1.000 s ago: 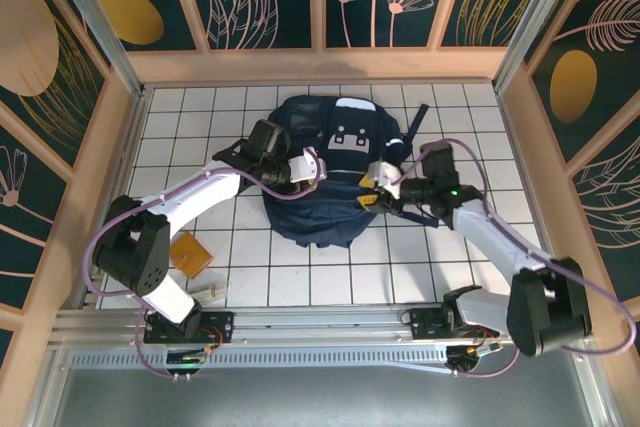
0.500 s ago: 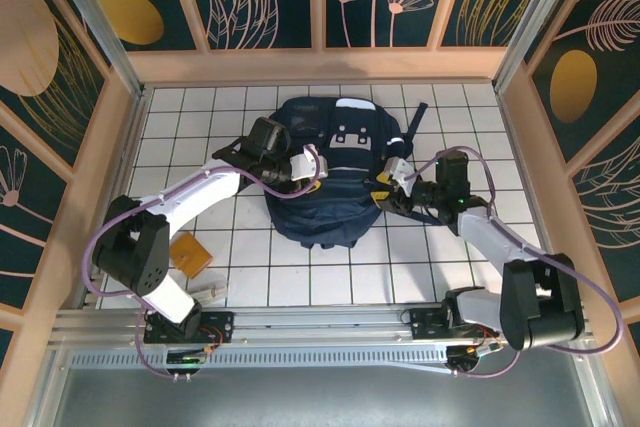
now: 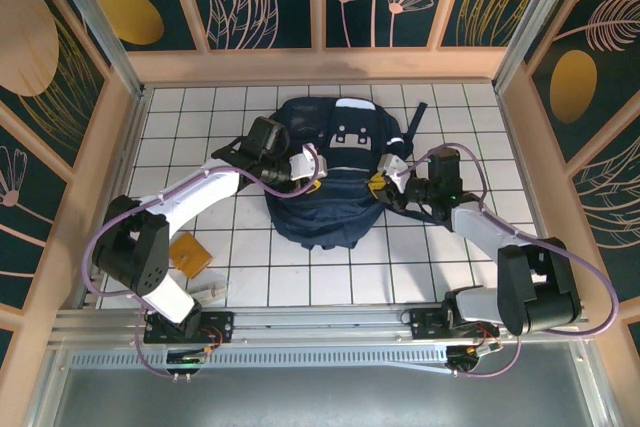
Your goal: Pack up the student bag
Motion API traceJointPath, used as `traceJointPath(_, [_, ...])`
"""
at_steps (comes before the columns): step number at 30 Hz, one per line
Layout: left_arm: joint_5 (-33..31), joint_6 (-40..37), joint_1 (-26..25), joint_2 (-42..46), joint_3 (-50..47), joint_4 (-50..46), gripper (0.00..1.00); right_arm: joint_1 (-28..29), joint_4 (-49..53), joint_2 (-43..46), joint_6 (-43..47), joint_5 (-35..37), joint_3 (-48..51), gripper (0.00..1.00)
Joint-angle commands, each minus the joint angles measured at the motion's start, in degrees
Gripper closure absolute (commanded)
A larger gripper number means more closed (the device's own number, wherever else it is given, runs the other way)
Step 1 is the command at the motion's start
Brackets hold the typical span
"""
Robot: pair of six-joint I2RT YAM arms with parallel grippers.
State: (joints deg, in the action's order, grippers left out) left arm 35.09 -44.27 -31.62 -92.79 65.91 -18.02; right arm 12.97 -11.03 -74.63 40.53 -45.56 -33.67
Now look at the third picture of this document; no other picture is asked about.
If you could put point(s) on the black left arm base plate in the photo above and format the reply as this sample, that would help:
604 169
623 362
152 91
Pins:
220 327

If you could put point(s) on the navy blue student backpack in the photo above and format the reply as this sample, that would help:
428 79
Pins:
325 212

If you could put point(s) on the orange sticky note pad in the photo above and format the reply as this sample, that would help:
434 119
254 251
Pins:
192 257

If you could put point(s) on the aluminium corner post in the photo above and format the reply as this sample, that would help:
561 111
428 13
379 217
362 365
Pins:
96 22
537 22

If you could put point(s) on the grey metal shelf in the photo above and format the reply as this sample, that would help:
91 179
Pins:
320 397

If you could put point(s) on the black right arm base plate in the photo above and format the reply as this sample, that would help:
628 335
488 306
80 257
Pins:
425 324

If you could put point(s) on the clear plastic pen case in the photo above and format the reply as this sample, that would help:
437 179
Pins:
210 292

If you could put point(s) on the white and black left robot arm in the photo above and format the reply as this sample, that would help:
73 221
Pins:
200 192

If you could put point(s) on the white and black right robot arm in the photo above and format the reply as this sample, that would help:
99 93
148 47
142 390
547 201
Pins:
480 222

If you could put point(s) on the aluminium mounting rail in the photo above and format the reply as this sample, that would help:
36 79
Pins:
320 319

